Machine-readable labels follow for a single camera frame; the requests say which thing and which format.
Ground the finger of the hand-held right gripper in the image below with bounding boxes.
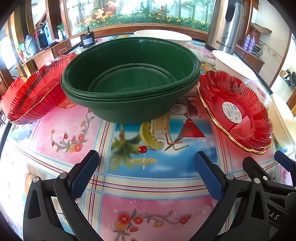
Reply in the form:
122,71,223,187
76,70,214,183
275,151,296,186
243,156,296,195

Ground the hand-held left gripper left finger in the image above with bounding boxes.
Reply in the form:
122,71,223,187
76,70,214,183
23,150,103,241

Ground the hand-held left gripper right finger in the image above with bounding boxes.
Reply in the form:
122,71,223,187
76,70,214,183
194,151,270,241

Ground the red gold-rimmed plate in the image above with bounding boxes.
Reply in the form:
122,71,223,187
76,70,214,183
196,69,273,155

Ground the large red glass plate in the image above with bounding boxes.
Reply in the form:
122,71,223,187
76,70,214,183
7,53,79,124

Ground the stack of green plastic bowls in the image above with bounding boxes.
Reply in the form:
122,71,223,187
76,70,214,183
60,37,201,124

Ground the cream paper bowl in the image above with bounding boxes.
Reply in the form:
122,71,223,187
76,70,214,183
268,93,296,154
212,50,258,84
134,30,193,47

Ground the printed fruit tablecloth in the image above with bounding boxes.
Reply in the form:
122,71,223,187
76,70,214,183
0,35,296,241

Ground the wooden sideboard cabinet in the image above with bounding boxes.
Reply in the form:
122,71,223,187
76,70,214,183
20,23,210,70

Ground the small black motor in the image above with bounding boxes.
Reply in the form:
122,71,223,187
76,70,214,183
80,25,96,49

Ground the woven basket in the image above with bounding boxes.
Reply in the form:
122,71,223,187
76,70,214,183
251,23,272,35

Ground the stainless steel thermos jug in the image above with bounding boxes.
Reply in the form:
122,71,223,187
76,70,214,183
205,0,245,55

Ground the pale blue thermos flask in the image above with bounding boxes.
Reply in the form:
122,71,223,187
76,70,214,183
24,35,38,56

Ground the flower wall mural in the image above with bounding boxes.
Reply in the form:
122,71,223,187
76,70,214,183
63,0,214,32

